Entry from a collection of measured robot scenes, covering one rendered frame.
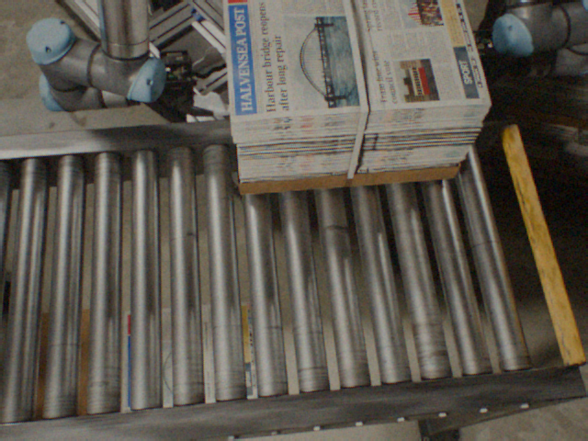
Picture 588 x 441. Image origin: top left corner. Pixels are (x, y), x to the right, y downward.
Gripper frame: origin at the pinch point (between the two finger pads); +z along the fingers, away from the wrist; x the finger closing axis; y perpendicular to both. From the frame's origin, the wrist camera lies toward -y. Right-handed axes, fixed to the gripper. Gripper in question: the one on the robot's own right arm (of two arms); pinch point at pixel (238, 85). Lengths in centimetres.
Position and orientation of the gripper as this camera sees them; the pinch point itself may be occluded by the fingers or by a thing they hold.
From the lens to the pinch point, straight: 115.7
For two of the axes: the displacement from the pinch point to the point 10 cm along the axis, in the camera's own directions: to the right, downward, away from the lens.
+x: -1.0, -9.2, 3.9
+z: 9.9, -0.8, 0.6
